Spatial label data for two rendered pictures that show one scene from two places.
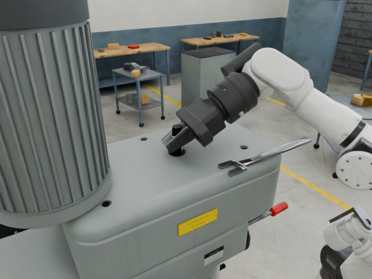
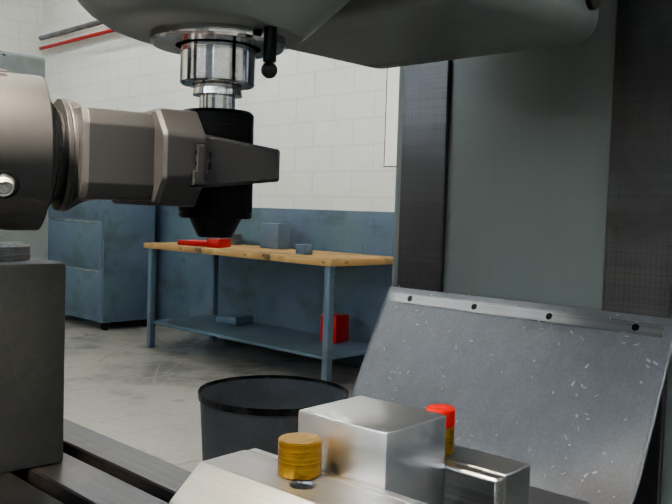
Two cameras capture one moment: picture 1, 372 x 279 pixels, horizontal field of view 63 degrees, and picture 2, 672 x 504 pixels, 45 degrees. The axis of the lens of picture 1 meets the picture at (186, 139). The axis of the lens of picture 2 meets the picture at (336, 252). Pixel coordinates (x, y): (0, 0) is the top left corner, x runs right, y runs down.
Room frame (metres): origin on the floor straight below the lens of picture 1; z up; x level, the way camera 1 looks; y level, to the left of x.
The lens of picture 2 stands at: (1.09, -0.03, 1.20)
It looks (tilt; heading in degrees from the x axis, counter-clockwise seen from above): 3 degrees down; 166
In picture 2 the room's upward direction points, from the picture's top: 2 degrees clockwise
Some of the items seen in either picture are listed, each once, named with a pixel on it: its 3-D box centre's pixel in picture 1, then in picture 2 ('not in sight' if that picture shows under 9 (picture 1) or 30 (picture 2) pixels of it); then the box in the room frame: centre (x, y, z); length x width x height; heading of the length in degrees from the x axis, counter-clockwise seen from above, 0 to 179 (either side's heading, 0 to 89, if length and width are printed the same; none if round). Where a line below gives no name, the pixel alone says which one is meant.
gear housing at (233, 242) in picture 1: (162, 232); not in sight; (0.54, 0.06, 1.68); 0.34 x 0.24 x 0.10; 122
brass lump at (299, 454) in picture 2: not in sight; (299, 455); (0.70, 0.05, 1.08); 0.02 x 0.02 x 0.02
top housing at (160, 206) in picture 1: (171, 184); not in sight; (0.56, 0.03, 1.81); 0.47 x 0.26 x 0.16; 122
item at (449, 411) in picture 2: not in sight; (440, 429); (0.67, 0.14, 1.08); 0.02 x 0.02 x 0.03
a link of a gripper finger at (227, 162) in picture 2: not in sight; (234, 162); (0.59, 0.03, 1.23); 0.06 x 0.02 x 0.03; 107
